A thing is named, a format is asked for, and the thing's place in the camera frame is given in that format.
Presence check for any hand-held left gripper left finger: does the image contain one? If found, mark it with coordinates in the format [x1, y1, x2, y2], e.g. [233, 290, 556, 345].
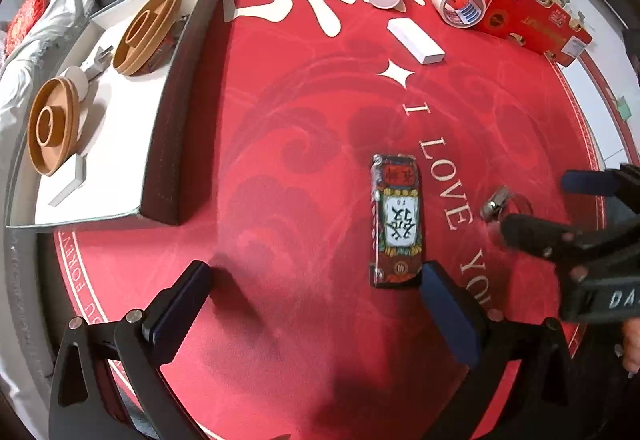
[47, 260, 213, 440]

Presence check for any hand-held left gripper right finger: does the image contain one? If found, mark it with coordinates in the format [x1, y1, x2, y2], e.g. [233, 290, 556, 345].
[420, 261, 608, 440]

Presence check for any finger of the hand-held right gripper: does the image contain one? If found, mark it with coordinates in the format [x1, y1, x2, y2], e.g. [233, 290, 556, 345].
[560, 162, 640, 201]
[500, 214, 601, 278]

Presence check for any metal hose clamp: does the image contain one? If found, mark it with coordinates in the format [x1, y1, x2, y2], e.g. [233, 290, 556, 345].
[479, 186, 535, 233]

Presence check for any dark printed card packet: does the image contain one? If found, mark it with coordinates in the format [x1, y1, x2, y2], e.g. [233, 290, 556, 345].
[369, 153, 426, 291]

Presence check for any grey tray box white inside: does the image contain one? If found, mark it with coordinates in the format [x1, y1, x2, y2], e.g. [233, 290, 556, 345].
[5, 0, 225, 231]

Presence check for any small white box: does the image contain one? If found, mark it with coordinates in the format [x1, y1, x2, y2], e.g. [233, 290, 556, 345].
[47, 155, 87, 208]

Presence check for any small tan plastic spool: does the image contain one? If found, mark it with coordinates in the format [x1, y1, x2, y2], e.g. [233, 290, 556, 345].
[27, 76, 83, 177]

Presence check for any white charger plug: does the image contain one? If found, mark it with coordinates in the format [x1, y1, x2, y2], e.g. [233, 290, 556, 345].
[81, 46, 117, 79]

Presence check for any large tan plastic spool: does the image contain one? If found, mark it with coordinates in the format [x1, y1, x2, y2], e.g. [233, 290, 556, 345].
[112, 0, 183, 76]

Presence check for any person's right hand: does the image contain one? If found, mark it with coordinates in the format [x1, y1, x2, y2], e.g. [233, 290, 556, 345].
[621, 317, 640, 377]

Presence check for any long white box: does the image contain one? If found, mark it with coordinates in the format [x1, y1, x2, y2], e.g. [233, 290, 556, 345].
[387, 17, 446, 66]

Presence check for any grey crumpled cloth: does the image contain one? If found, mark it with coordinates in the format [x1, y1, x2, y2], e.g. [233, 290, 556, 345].
[0, 0, 121, 121]

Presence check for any red printed cushion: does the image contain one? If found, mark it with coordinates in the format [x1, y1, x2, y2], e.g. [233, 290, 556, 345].
[5, 0, 48, 55]

